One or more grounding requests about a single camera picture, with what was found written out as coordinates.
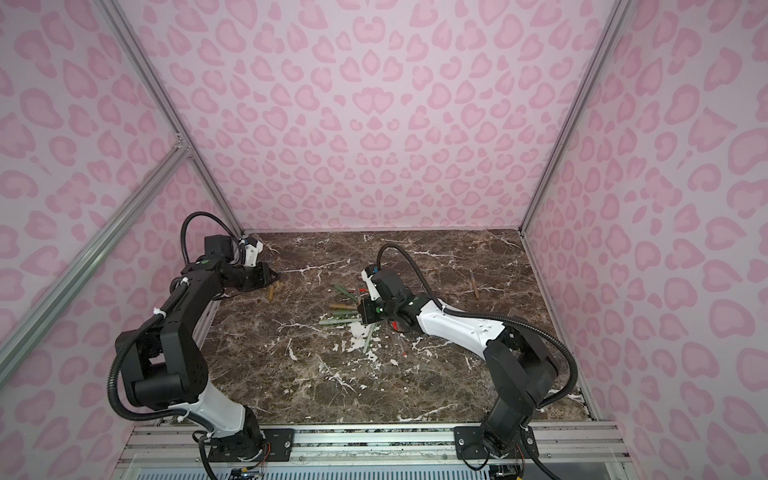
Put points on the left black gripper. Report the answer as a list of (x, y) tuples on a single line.
[(262, 269)]

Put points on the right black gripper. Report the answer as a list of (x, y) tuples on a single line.
[(367, 313)]

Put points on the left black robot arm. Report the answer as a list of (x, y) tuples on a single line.
[(159, 370)]

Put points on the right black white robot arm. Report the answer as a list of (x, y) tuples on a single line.
[(521, 367)]

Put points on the green pen vertical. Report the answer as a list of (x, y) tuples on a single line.
[(369, 337)]

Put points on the green pen upper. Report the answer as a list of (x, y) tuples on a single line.
[(346, 293)]

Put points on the green pen lower left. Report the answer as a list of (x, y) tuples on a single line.
[(338, 321)]

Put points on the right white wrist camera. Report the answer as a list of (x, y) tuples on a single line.
[(367, 277)]

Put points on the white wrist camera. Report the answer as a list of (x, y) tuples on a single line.
[(367, 277), (251, 249)]

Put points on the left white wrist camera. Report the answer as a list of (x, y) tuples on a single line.
[(251, 249)]

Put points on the diagonal aluminium frame bar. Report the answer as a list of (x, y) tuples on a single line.
[(24, 339)]

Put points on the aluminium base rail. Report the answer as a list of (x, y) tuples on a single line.
[(570, 450)]

